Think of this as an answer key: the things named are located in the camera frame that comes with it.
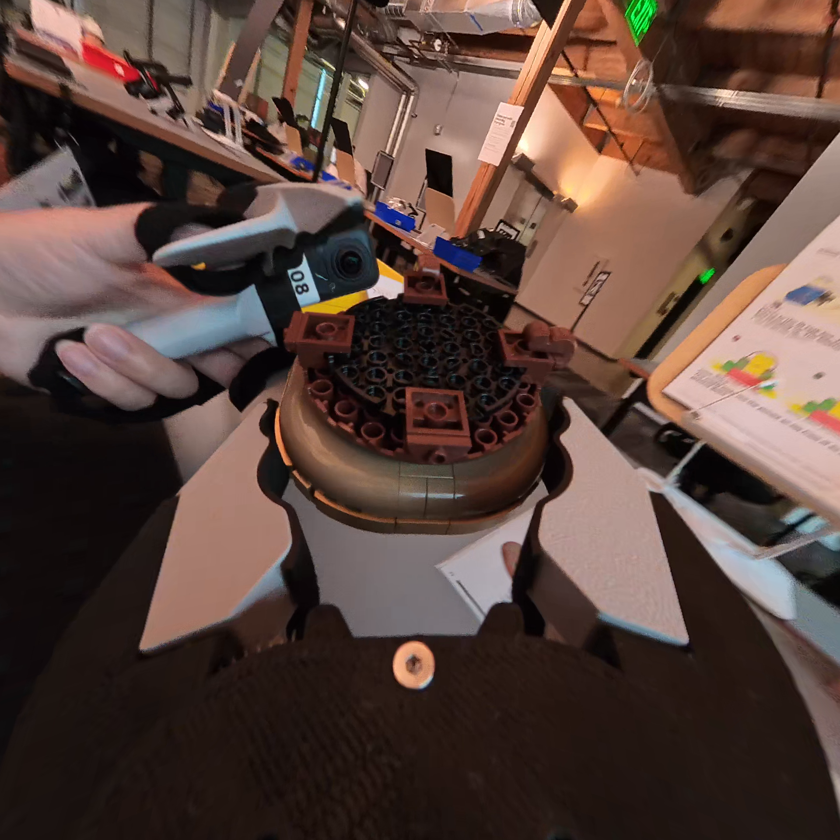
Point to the red box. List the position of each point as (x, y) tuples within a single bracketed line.
[(108, 60)]

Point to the black monitor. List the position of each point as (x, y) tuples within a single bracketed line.
[(438, 172)]

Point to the round brown brick pot model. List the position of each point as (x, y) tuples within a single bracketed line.
[(420, 407)]

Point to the black bag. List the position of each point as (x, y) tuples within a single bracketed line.
[(499, 259)]

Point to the person's left hand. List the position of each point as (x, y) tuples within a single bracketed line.
[(72, 275)]

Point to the grey desk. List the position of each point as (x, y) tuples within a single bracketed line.
[(380, 577)]

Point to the green exit sign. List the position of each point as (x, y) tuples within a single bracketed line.
[(640, 19)]

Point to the white paper notice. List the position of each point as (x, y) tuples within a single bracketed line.
[(500, 132)]

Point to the wooden support post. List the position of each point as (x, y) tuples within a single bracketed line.
[(525, 98)]

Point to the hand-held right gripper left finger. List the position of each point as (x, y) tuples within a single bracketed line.
[(216, 538)]

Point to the black vertical pole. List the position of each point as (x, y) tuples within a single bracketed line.
[(334, 92)]

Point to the long wooden workbench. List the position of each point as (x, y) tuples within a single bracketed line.
[(131, 118)]

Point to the blue plastic bin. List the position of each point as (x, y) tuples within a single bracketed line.
[(457, 254), (394, 216)]

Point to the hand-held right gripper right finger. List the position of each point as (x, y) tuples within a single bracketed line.
[(604, 525)]

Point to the instruction sheet on wooden board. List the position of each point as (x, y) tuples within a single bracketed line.
[(774, 367)]

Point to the clear acrylic board stand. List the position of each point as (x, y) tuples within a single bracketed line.
[(728, 551)]

